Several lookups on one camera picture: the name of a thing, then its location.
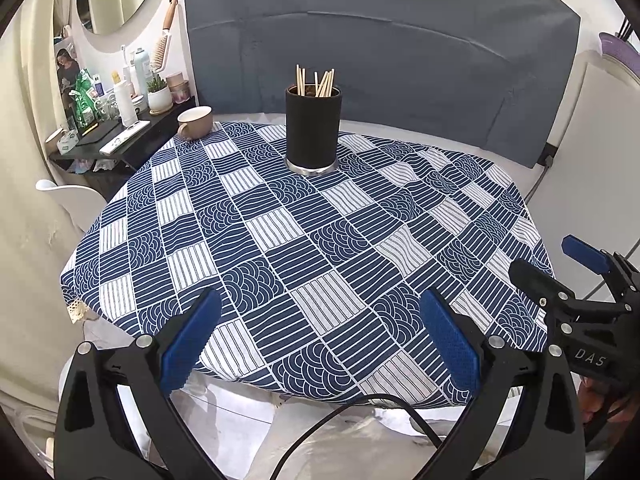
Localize pink candle jar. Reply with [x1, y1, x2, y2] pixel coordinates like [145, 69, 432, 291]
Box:
[165, 73, 191, 104]

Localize white pot with green plant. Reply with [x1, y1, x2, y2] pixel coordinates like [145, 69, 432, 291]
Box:
[147, 76, 175, 114]

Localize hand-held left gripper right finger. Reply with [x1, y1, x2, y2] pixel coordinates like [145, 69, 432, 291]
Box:
[419, 287, 587, 480]

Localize bunch of wooden chopsticks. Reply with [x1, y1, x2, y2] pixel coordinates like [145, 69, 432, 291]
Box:
[296, 64, 336, 99]

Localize black cylindrical utensil holder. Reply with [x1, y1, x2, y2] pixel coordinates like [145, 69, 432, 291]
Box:
[284, 84, 343, 175]

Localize black cable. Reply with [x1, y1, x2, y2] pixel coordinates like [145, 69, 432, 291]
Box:
[267, 393, 446, 480]

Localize purple basket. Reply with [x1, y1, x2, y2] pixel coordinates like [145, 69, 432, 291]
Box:
[599, 32, 637, 57]

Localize beige ceramic cup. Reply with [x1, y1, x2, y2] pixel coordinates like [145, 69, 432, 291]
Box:
[177, 106, 215, 141]

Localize pastel patterned cloth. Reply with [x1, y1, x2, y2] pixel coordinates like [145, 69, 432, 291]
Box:
[71, 156, 119, 174]

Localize blue patterned tablecloth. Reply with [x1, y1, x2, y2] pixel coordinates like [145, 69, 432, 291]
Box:
[60, 121, 555, 408]

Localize tall white bottle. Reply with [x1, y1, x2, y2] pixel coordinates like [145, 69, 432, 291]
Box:
[113, 80, 139, 127]

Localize pale blue spray bottle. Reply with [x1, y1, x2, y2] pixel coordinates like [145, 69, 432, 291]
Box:
[130, 48, 151, 99]

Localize black wall shelf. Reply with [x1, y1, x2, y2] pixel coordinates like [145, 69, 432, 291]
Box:
[49, 106, 202, 177]

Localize white remote control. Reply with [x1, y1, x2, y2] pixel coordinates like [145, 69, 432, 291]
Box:
[99, 120, 150, 155]

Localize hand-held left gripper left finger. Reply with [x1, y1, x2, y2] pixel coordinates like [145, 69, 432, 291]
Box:
[54, 287, 223, 480]

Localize wooden hairbrush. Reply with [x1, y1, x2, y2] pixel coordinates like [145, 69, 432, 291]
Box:
[149, 0, 179, 74]

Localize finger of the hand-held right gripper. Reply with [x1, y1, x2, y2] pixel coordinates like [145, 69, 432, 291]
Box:
[508, 258, 632, 335]
[561, 234, 640, 311]

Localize green packet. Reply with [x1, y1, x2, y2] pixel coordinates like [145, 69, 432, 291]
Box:
[74, 71, 97, 122]

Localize black flat pad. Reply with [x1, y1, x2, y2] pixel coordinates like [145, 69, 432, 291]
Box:
[77, 122, 122, 147]

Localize white chair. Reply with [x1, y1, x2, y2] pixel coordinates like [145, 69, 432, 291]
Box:
[35, 178, 109, 234]

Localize beige curtain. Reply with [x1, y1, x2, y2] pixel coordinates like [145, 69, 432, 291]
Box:
[0, 0, 108, 411]

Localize person's right hand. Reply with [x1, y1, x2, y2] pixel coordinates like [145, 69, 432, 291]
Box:
[580, 375, 639, 426]

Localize white cabinet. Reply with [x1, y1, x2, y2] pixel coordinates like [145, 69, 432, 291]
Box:
[530, 50, 640, 306]

